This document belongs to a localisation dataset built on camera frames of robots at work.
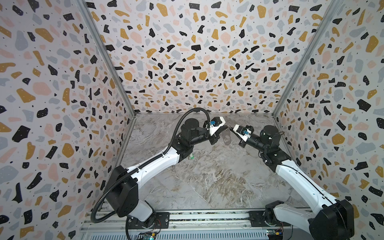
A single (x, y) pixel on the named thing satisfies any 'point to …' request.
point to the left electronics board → (149, 235)
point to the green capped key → (191, 156)
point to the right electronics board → (275, 234)
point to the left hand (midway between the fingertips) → (228, 123)
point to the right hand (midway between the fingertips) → (232, 125)
